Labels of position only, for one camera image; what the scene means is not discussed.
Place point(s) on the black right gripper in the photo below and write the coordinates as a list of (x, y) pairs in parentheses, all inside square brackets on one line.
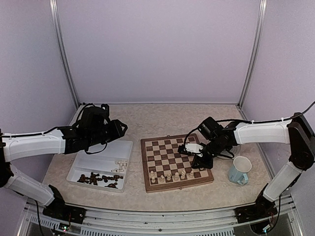
[(203, 163)]

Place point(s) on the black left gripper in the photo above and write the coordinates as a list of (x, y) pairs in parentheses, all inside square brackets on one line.
[(117, 132)]

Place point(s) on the white chess queen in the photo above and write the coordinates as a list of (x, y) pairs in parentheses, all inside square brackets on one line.
[(183, 174)]

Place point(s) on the white chess king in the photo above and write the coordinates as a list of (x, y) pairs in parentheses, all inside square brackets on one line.
[(176, 177)]

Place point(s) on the white plastic divided tray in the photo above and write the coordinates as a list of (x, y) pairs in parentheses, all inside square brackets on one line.
[(101, 161)]

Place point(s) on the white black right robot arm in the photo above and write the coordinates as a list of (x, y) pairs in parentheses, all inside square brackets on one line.
[(292, 137)]

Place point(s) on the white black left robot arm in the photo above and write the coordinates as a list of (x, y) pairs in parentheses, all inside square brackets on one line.
[(18, 146)]

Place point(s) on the light chess pieces pile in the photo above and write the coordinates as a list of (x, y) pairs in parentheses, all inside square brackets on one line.
[(121, 166)]

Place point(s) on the wooden chess board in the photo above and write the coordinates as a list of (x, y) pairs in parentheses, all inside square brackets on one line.
[(161, 156)]

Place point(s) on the dark chess pieces pile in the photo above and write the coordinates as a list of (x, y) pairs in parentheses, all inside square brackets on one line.
[(95, 178)]

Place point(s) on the light blue ceramic mug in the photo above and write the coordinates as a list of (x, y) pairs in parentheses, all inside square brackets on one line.
[(238, 172)]

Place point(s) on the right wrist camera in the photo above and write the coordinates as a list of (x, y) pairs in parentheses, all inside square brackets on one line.
[(190, 148)]

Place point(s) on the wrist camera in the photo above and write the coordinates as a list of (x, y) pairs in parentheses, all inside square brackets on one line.
[(105, 108), (190, 148)]

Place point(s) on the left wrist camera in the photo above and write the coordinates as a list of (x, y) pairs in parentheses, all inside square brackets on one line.
[(105, 108)]

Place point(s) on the rear aluminium frame rail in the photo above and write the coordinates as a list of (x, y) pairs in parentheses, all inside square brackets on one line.
[(194, 103)]

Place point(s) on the front aluminium rail base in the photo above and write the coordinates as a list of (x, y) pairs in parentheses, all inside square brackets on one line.
[(109, 222)]

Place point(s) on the left aluminium frame post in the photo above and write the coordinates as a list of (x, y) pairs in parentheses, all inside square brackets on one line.
[(62, 50)]

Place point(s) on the aluminium frame post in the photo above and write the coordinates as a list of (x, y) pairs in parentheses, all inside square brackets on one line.
[(62, 50), (254, 53)]

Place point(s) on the right aluminium frame post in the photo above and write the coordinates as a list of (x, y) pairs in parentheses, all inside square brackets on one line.
[(254, 53)]

